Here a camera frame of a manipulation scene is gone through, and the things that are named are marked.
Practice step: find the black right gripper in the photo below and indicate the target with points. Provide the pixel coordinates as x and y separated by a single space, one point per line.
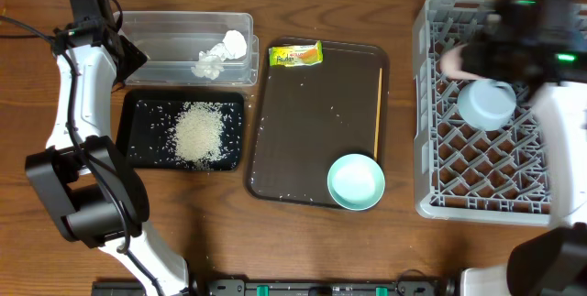
471 60

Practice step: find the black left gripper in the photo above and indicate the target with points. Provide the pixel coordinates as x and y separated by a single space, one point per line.
131 57

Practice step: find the light blue bowl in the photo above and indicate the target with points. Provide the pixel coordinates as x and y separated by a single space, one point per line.
487 104

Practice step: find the pink cup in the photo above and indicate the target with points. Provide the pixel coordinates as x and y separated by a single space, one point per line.
451 65

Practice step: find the white tissue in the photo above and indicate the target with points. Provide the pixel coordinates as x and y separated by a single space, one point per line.
220 55

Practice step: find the pile of white rice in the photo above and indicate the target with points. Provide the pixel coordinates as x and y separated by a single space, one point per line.
196 135

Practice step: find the wooden chopstick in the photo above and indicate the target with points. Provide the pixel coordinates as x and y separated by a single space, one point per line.
378 116

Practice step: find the green yellow snack wrapper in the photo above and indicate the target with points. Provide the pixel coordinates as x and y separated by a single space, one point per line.
297 55

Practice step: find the mint green bowl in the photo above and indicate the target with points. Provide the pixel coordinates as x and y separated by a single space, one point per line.
356 182

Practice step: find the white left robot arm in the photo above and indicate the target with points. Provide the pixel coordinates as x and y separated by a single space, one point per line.
84 182

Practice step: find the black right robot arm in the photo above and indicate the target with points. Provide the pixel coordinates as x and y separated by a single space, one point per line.
553 263

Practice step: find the grey dishwasher rack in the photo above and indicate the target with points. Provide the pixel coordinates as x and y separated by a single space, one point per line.
461 172

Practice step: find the clear plastic bin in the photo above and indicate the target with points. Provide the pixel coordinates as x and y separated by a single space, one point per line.
177 43

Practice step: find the black plastic tray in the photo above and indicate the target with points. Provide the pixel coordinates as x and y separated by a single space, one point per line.
147 116

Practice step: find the dark brown serving tray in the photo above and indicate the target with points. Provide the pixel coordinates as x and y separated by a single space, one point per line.
310 116

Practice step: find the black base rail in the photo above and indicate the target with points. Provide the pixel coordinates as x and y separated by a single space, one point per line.
296 288

